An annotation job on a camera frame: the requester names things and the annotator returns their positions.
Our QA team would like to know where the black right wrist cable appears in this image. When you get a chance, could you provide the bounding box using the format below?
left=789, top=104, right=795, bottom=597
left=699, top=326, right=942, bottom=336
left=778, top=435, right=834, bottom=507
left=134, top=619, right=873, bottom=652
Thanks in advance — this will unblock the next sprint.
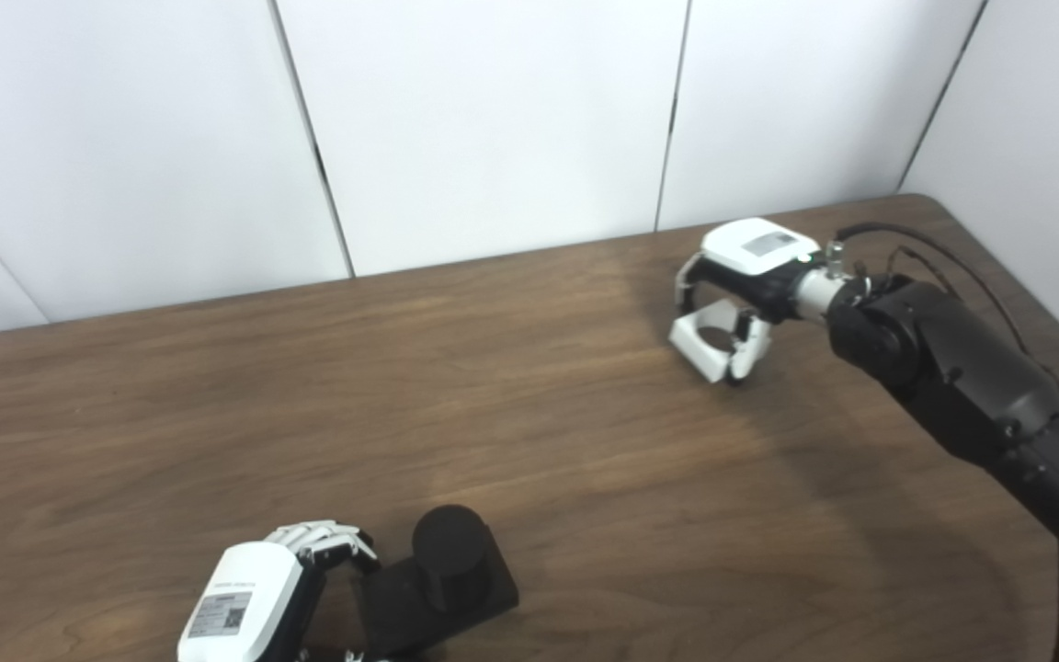
left=835, top=222, right=1059, bottom=662

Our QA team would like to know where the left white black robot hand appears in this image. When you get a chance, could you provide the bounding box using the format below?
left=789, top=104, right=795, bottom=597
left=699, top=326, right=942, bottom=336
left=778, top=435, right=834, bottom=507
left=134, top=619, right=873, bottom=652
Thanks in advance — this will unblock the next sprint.
left=176, top=520, right=381, bottom=662

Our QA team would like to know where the white square piece with hole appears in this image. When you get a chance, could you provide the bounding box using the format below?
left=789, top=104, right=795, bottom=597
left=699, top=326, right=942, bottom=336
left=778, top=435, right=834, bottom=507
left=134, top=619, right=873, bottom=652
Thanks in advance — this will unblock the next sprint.
left=669, top=299, right=766, bottom=383

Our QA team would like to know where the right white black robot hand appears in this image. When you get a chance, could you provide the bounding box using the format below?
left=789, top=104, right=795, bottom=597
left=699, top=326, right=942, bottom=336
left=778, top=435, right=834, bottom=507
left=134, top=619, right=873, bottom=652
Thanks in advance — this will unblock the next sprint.
left=674, top=218, right=825, bottom=385

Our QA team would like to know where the black peg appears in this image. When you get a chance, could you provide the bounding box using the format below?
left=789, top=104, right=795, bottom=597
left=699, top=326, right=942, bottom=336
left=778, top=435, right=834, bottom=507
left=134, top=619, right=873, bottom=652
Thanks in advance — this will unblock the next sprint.
left=359, top=504, right=520, bottom=659

